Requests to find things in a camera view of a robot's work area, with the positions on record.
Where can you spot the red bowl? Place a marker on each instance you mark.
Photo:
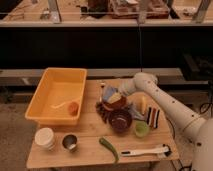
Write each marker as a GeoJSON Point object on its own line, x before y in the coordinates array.
{"type": "Point", "coordinates": [116, 105]}

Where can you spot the bunch of dark grapes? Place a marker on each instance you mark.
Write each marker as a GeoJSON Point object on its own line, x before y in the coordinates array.
{"type": "Point", "coordinates": [102, 111]}

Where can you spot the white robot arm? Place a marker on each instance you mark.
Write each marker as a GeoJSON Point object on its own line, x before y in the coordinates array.
{"type": "Point", "coordinates": [196, 128]}

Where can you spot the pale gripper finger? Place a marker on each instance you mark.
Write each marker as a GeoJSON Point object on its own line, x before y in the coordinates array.
{"type": "Point", "coordinates": [114, 98]}

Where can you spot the striped cloth block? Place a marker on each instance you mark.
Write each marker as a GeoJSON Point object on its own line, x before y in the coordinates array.
{"type": "Point", "coordinates": [152, 117]}

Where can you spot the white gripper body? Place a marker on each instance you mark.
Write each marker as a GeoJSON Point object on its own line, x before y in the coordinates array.
{"type": "Point", "coordinates": [127, 88]}

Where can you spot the dark purple bowl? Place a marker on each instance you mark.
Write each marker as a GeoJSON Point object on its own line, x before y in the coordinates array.
{"type": "Point", "coordinates": [120, 120]}

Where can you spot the green cup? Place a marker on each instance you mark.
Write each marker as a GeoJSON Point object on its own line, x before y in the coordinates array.
{"type": "Point", "coordinates": [141, 129]}

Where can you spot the blue yellow sponge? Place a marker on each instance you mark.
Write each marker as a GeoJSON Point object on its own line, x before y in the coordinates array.
{"type": "Point", "coordinates": [109, 91]}

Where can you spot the yellow plastic bin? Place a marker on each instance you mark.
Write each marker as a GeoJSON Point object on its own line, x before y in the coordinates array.
{"type": "Point", "coordinates": [57, 85]}

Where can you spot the white spoon in bin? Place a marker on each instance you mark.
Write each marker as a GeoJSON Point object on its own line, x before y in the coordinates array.
{"type": "Point", "coordinates": [69, 102]}

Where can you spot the green pepper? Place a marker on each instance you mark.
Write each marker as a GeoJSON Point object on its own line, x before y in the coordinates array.
{"type": "Point", "coordinates": [110, 147]}

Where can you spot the white paper cup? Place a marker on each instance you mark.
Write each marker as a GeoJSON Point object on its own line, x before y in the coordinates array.
{"type": "Point", "coordinates": [45, 138]}

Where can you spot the small metal cup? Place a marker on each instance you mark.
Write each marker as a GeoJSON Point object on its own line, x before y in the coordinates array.
{"type": "Point", "coordinates": [70, 142]}

